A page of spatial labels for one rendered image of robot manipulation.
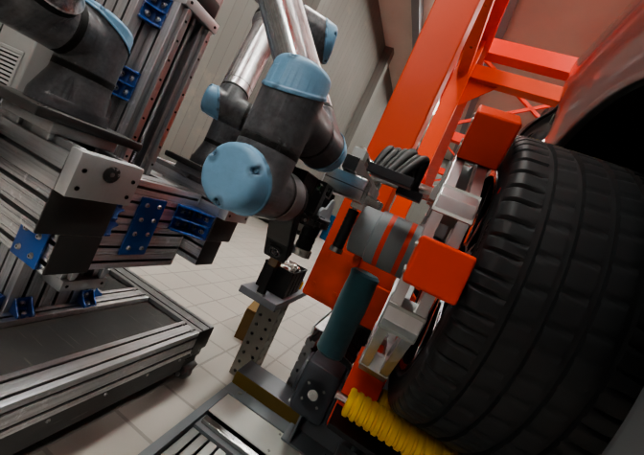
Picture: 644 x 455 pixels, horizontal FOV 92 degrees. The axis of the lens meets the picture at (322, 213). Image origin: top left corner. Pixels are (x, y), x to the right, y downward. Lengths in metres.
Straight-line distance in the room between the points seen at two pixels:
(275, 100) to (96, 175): 0.47
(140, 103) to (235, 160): 0.75
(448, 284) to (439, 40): 1.11
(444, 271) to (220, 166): 0.31
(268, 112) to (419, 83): 1.02
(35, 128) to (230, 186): 0.58
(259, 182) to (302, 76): 0.13
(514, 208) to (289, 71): 0.36
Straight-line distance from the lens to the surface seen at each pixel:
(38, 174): 0.80
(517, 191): 0.54
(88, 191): 0.75
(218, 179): 0.34
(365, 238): 0.75
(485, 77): 3.60
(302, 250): 0.65
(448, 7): 1.50
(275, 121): 0.36
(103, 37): 0.86
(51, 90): 0.86
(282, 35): 0.57
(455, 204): 0.54
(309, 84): 0.37
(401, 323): 0.55
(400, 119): 1.28
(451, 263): 0.45
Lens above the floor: 0.86
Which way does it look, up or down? 1 degrees down
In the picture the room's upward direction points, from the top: 24 degrees clockwise
